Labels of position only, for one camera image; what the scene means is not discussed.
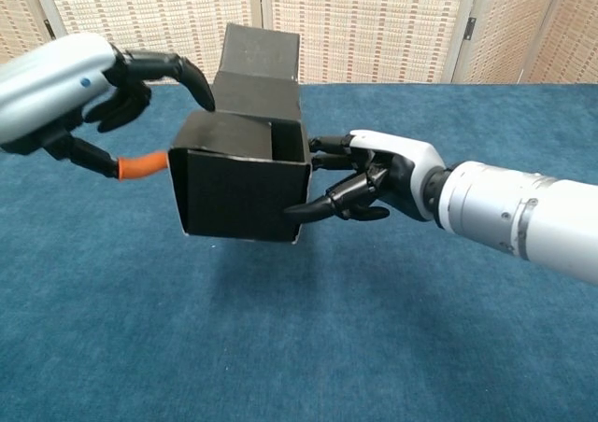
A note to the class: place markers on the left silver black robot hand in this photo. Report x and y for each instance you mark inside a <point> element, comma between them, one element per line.
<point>46,86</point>

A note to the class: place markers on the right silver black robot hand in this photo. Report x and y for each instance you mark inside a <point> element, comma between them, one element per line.
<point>402,160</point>

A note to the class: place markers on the black cardboard folding box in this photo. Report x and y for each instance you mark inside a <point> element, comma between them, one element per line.
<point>243,193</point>

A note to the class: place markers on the black screen hinge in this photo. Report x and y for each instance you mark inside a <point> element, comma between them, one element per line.
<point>470,26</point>
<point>48,27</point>

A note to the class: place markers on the woven bamboo folding screen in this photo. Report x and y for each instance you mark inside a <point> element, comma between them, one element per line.
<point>374,30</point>

